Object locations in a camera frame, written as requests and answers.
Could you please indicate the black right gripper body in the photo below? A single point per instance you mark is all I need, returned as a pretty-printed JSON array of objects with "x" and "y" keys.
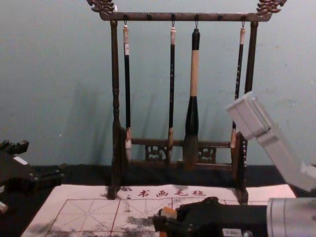
[{"x": 222, "y": 219}]

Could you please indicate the small orange and white stick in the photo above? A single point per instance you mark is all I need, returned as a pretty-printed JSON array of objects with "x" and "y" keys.
[{"x": 168, "y": 212}]

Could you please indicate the black table cloth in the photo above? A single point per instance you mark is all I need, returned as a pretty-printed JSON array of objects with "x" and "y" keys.
[{"x": 81, "y": 175}]

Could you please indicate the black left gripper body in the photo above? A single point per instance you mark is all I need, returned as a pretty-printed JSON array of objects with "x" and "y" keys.
[{"x": 17, "y": 175}]

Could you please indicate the white felt mat, red grid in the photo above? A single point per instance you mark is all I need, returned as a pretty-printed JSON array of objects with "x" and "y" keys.
[{"x": 93, "y": 212}]

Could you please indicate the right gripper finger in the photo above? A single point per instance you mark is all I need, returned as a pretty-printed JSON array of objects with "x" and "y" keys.
[{"x": 165, "y": 225}]

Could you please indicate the thin black calligraphy brush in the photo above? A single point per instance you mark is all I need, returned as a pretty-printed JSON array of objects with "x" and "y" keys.
[
  {"x": 240, "y": 64},
  {"x": 171, "y": 93}
]

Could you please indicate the dark carved wooden brush rack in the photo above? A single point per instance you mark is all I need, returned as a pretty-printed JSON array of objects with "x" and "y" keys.
[{"x": 115, "y": 103}]

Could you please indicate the thin black brush, white label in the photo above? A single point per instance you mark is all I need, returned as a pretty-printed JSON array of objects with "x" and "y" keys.
[{"x": 127, "y": 98}]

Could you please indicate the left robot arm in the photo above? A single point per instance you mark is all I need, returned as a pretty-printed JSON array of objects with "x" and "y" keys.
[{"x": 2, "y": 206}]

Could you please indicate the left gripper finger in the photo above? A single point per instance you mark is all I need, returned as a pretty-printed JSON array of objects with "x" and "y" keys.
[
  {"x": 17, "y": 145},
  {"x": 50, "y": 176}
]

